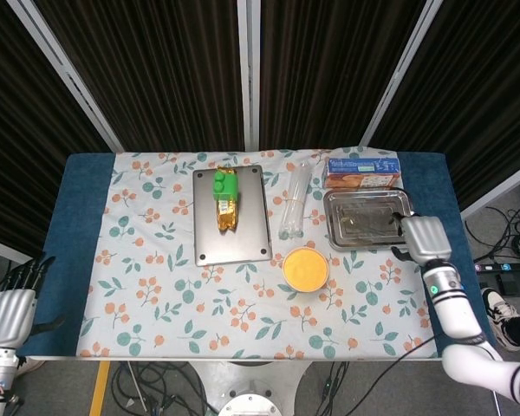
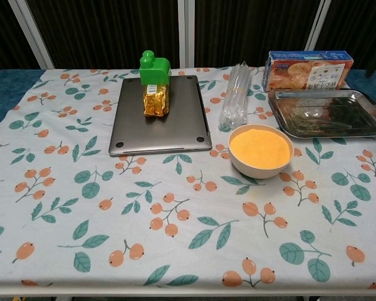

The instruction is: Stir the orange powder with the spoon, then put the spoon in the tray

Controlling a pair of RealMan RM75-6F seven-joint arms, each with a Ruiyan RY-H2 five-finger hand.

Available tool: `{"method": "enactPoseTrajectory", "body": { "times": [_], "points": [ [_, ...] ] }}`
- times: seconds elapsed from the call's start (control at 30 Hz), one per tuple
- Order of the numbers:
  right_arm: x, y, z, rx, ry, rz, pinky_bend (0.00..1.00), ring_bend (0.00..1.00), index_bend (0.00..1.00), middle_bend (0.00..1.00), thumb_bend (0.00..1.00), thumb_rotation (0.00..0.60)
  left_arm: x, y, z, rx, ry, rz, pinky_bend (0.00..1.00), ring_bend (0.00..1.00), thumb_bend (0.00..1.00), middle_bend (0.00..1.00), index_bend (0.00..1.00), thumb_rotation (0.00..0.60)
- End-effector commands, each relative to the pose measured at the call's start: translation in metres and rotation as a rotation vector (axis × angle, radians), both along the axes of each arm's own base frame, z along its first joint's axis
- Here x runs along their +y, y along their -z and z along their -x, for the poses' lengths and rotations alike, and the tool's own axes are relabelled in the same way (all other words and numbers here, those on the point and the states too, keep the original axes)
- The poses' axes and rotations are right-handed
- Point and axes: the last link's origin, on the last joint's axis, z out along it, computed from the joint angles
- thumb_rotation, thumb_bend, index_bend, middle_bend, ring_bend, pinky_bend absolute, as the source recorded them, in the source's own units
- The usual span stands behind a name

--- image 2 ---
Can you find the orange bowl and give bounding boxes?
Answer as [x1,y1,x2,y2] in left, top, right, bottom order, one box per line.
[227,124,294,179]

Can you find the floral tablecloth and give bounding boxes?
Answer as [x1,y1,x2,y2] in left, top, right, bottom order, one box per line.
[0,66,376,289]

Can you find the stainless steel tray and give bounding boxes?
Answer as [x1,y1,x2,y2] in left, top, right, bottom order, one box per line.
[268,88,376,139]

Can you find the white partition post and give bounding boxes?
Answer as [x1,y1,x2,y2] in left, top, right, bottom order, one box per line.
[11,0,55,70]
[306,0,333,53]
[177,0,197,69]

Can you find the gold foil packet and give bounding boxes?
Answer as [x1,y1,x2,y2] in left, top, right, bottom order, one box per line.
[142,83,170,119]

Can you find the green toy block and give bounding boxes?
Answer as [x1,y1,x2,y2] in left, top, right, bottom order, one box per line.
[139,50,172,86]

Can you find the bundle of clear tubes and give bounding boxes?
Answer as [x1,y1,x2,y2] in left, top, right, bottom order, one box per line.
[218,61,254,132]

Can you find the blue orange biscuit box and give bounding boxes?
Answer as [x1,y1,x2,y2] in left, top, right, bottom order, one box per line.
[262,50,354,92]

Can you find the grey closed laptop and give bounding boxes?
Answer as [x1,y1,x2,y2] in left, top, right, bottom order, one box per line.
[108,75,213,157]

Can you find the dark ribbed partition panel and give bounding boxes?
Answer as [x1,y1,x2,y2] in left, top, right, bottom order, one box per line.
[0,0,42,77]
[24,0,180,70]
[319,0,376,73]
[194,0,320,69]

